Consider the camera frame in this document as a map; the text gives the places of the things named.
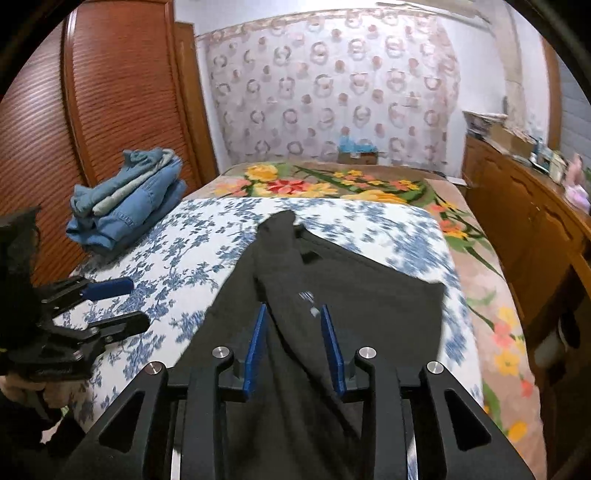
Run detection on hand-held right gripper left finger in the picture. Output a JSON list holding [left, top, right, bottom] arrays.
[[65, 302, 269, 480]]

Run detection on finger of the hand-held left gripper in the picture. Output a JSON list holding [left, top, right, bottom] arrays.
[[48, 311, 151, 354], [41, 277, 136, 306]]

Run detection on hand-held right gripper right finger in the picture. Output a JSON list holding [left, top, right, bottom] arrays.
[[321, 304, 536, 480]]

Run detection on black pants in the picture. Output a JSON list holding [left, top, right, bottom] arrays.
[[175, 210, 446, 480]]

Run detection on person's left forearm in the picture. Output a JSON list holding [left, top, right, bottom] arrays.
[[0, 394, 86, 480]]

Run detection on person's left hand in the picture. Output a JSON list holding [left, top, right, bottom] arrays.
[[0, 375, 70, 416]]

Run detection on blue denim folded jeans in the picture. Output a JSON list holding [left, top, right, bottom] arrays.
[[66, 161, 188, 252]]

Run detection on white blue floral quilt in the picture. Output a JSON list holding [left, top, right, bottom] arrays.
[[60, 196, 485, 435]]

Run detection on faded light blue folded jeans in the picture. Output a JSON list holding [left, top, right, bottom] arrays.
[[71, 148, 182, 216]]

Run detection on colourful floral blanket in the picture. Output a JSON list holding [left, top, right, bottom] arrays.
[[185, 161, 548, 480]]

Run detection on small cardboard box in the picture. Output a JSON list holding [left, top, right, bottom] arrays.
[[337, 150, 380, 166]]

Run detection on wooden louvered wardrobe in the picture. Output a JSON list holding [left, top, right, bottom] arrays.
[[0, 0, 220, 287]]

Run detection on wooden dresser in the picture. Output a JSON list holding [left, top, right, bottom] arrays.
[[462, 134, 591, 416]]

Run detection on circle patterned curtain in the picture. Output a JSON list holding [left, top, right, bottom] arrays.
[[196, 9, 462, 169]]

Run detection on open cardboard box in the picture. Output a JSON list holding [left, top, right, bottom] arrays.
[[488, 124, 535, 158]]

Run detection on cluster of small bottles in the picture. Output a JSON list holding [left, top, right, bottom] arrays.
[[529, 136, 568, 182]]

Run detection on pink plush toy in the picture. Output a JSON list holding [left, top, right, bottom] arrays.
[[564, 154, 591, 209]]

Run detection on wrapped air conditioner pipe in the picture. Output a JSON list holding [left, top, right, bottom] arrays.
[[487, 0, 529, 134]]

